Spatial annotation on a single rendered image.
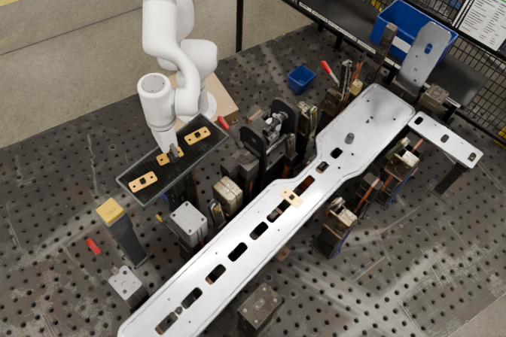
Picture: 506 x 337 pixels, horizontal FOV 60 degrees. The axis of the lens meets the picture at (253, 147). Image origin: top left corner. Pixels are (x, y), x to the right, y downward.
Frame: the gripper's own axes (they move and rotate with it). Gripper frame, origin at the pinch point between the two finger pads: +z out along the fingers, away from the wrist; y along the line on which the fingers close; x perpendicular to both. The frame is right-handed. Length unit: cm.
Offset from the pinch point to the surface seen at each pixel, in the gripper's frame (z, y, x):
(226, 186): 13.4, 15.1, 12.6
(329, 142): 21, 14, 58
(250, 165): 13.5, 12.0, 23.9
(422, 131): 21, 28, 94
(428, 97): 16, 18, 103
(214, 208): 11.7, 20.9, 5.3
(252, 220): 21.2, 27.1, 16.3
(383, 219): 51, 45, 72
